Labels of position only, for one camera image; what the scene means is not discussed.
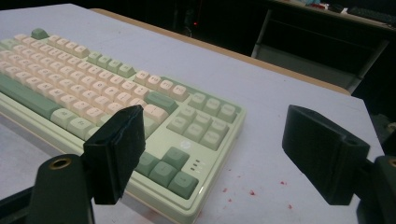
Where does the black keyboard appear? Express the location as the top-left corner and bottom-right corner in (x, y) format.
(346, 7), (396, 26)

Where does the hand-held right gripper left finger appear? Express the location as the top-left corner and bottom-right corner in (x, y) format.
(83, 105), (147, 205)

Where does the white board sheet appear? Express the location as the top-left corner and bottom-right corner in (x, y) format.
(0, 3), (386, 224)

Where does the white-framed desk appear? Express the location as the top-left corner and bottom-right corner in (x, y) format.
(251, 0), (396, 94)

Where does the green and cream keyboard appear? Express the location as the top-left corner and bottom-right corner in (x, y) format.
(0, 27), (247, 224)

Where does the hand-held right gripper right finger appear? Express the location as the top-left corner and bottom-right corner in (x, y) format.
(282, 105), (371, 206)

